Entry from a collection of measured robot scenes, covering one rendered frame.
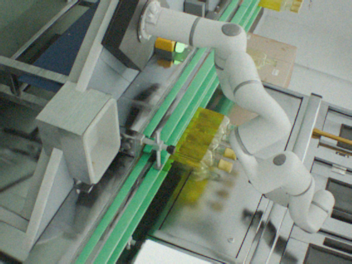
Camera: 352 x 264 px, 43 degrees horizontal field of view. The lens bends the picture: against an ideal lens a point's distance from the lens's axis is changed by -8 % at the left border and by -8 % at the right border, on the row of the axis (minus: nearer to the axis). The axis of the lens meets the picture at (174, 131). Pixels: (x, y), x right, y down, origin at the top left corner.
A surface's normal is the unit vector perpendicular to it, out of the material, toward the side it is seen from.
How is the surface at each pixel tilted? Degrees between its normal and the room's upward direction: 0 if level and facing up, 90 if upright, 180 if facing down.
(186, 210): 90
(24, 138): 90
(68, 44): 90
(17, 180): 90
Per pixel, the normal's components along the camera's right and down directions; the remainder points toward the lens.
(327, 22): -0.40, 0.67
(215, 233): 0.02, -0.68
